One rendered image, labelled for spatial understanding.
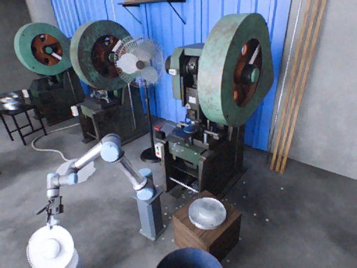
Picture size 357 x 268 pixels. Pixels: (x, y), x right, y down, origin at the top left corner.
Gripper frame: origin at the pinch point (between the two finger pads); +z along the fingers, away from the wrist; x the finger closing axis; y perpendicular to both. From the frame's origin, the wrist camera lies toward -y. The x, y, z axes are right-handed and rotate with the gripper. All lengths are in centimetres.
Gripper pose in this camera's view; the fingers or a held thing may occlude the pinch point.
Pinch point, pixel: (49, 228)
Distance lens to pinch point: 177.9
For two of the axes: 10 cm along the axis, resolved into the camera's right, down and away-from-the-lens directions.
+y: 9.8, -1.2, 1.2
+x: -0.8, 3.0, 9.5
